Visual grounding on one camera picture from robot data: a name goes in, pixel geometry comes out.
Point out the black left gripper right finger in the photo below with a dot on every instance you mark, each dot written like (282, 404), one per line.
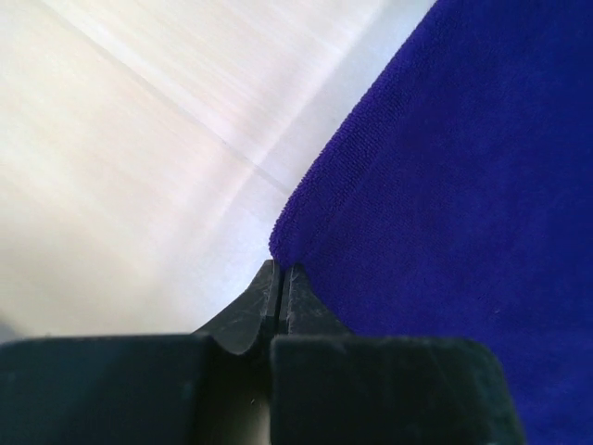
(301, 312)

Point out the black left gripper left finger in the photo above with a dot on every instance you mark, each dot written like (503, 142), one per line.
(249, 322)

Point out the purple towel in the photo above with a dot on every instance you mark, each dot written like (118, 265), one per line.
(456, 200)

